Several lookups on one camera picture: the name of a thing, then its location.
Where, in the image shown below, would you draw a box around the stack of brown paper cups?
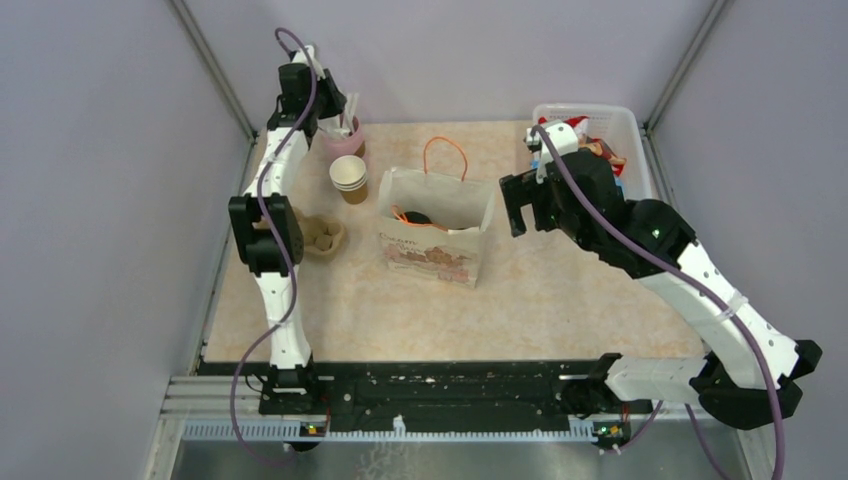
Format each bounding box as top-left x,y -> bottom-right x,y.
329,155 -> 368,205

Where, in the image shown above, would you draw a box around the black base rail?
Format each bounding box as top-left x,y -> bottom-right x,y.
198,360 -> 654,434

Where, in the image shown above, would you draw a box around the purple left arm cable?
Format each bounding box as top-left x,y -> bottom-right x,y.
229,27 -> 319,468

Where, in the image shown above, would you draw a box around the red patterned cloth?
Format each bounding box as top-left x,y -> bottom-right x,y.
525,116 -> 627,181

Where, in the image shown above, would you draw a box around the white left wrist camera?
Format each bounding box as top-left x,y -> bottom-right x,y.
289,44 -> 327,81

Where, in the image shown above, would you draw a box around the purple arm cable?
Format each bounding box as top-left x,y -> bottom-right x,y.
229,27 -> 319,468
529,124 -> 788,480

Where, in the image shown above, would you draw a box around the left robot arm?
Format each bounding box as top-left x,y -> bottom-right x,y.
228,45 -> 346,414

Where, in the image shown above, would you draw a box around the white wrapped straws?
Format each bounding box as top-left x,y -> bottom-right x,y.
318,92 -> 360,140

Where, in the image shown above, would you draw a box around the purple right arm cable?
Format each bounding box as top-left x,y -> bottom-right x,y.
529,124 -> 788,480

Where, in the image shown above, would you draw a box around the brown pulp cup carrier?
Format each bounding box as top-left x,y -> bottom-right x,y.
294,208 -> 347,262

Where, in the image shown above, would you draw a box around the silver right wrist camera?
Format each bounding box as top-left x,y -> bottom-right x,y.
524,120 -> 579,184

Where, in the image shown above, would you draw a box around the white plastic basket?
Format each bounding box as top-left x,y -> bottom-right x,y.
531,103 -> 658,200

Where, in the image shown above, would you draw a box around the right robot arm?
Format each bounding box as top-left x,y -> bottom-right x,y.
499,149 -> 822,430

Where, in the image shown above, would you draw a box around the cream paper takeout bag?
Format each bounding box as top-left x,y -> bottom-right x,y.
377,136 -> 495,288

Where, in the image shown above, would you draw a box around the pink straw holder cup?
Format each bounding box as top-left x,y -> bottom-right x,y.
323,116 -> 366,161

